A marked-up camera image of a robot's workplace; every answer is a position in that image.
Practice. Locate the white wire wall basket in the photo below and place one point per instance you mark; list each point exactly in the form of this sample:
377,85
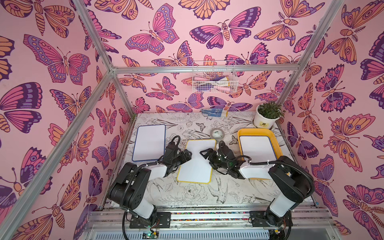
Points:
214,77

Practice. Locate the clear tape roll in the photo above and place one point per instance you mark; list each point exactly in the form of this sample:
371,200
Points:
217,134

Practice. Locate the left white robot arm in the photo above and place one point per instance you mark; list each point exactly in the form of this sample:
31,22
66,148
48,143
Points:
128,188

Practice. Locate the blue-framed whiteboard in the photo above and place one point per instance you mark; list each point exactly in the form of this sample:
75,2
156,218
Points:
258,148
149,143

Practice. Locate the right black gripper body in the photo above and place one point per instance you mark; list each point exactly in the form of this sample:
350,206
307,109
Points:
215,156

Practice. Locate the aluminium frame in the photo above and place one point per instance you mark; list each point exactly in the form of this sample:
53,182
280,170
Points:
20,210

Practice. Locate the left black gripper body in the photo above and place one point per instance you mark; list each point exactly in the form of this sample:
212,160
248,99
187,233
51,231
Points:
179,160

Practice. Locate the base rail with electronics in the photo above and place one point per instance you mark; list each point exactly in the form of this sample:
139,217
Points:
219,223

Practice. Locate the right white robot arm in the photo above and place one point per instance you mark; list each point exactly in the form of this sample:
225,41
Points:
295,184

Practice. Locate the yellow plastic storage box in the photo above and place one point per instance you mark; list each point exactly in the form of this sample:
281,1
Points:
260,170

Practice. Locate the potted green plant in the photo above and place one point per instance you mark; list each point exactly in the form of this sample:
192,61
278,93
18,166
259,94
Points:
267,114

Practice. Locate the yellow-framed whiteboard back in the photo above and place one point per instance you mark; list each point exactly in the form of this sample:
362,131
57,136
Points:
198,169

